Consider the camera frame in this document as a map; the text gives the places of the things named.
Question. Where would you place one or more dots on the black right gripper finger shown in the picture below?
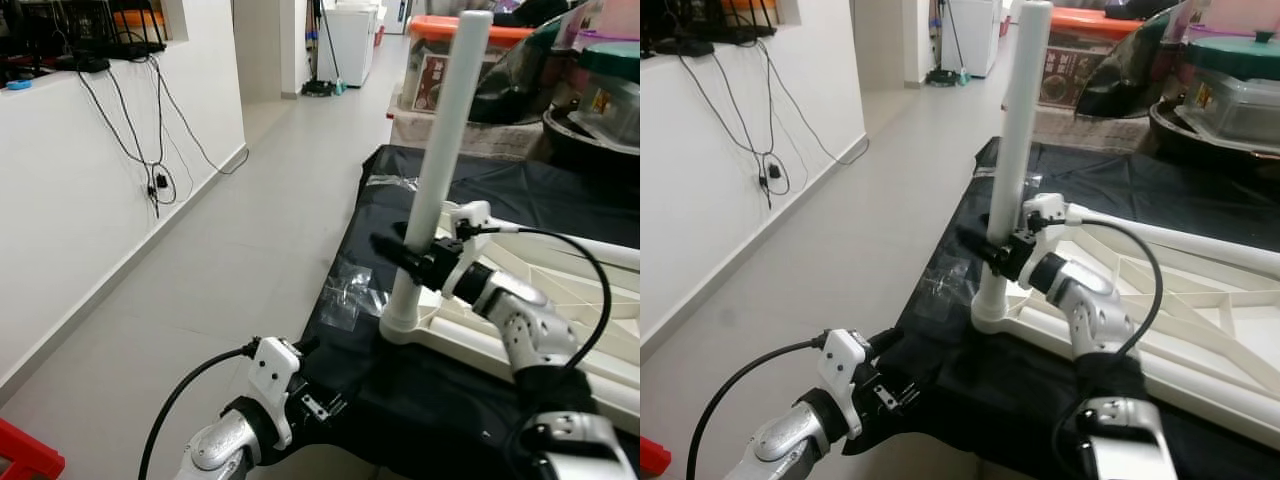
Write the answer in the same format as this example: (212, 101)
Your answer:
(978, 243)
(392, 250)

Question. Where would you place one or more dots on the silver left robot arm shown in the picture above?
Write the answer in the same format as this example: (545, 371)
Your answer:
(220, 445)
(790, 440)

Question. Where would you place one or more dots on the crossed clear tape patch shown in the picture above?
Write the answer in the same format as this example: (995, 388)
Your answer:
(345, 295)
(950, 285)

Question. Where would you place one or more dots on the black table cloth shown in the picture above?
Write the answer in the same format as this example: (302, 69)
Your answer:
(960, 400)
(400, 420)

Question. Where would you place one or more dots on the clear tape strip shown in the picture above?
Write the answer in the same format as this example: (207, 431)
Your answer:
(392, 183)
(988, 172)

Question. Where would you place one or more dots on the beige speckled low platform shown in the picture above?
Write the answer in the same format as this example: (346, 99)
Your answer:
(500, 140)
(1090, 128)

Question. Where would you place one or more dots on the black floor power strip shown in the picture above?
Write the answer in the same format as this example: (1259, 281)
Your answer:
(945, 76)
(320, 87)

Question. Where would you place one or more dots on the dark glossy bag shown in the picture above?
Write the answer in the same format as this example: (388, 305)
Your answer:
(510, 85)
(1120, 85)

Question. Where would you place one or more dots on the white plastic table top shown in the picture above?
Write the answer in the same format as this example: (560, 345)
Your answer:
(625, 345)
(1220, 330)

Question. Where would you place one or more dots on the black power adapter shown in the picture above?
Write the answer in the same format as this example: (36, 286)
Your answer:
(768, 172)
(159, 184)

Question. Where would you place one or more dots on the red plastic stool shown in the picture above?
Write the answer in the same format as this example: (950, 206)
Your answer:
(25, 455)
(652, 458)

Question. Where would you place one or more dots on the clear plastic storage box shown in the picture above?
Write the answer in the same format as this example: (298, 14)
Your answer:
(1235, 110)
(615, 110)

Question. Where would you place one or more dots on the dark green round lid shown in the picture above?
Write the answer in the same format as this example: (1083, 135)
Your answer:
(1240, 58)
(615, 60)

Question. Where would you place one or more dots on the black wifi router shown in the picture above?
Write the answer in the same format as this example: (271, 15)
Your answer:
(720, 35)
(100, 50)

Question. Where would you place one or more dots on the small blue object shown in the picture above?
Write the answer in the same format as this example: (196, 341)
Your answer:
(20, 84)

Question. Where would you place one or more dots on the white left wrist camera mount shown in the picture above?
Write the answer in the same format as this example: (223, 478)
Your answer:
(842, 360)
(270, 370)

